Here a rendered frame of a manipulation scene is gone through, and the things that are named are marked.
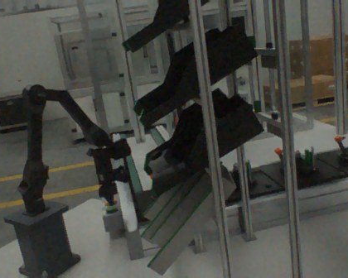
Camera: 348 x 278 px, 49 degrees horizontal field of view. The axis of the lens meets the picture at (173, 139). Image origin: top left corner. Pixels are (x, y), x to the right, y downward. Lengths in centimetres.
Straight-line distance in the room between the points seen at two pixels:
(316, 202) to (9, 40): 871
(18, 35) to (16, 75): 89
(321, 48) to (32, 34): 615
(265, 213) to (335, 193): 26
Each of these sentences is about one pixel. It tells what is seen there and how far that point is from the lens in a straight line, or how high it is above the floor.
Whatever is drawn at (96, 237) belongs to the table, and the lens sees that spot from 149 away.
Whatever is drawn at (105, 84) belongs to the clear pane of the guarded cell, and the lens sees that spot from 262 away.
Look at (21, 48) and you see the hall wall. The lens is 954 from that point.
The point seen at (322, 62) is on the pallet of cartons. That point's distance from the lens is 812.
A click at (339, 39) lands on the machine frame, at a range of 225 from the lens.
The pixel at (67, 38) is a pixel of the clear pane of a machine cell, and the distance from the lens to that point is 658.
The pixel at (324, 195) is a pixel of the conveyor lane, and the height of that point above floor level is 93.
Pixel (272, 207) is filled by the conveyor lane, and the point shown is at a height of 93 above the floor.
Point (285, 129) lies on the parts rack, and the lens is 86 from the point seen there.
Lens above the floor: 153
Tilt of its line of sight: 15 degrees down
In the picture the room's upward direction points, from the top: 9 degrees counter-clockwise
